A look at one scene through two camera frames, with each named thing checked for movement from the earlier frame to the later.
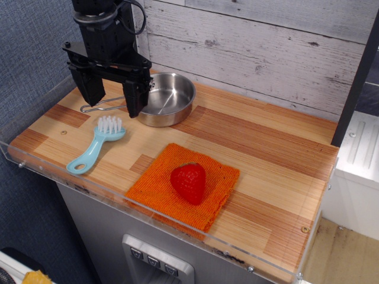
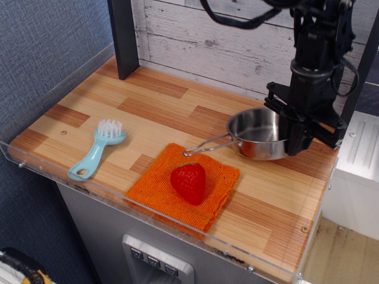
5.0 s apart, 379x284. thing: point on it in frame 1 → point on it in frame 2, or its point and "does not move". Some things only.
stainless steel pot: x=170 y=100 → x=256 y=132
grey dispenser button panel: x=147 y=264 does not move
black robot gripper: x=109 y=51 → x=307 y=107
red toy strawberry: x=189 y=180 does not move
